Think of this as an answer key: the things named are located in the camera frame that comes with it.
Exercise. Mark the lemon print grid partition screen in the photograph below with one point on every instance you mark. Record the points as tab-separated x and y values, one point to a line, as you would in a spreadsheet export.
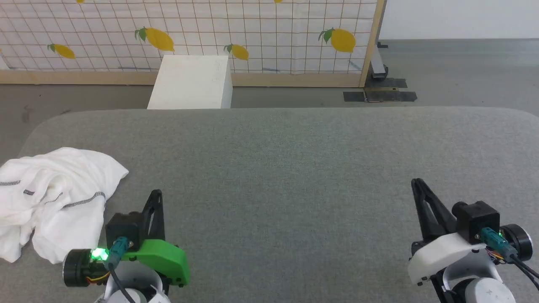
252	25

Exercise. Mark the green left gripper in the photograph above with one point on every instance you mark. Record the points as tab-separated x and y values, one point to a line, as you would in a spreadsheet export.
166	259

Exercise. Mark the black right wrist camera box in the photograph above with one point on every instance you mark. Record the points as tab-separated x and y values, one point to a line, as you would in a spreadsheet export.
480	219

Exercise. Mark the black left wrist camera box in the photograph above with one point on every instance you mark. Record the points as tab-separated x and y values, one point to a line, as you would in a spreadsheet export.
124	227

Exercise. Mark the grey metal partition foot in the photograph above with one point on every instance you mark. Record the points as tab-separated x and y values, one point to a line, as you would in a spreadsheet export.
377	63

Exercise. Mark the white t-shirt with grey stitching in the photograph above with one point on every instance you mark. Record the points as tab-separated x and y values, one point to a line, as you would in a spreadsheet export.
63	181

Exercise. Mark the grey fabric sofa seat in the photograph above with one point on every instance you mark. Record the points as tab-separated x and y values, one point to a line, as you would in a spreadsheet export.
286	176

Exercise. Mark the black floor base plate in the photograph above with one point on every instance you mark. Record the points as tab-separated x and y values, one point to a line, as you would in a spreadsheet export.
387	96

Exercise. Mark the white rectangular box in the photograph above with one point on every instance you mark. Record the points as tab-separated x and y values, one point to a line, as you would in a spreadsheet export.
189	84

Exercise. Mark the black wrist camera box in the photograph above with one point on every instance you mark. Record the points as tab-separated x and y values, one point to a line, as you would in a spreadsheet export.
480	219
124	227

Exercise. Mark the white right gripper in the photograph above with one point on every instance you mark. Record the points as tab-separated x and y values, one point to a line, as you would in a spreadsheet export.
438	252

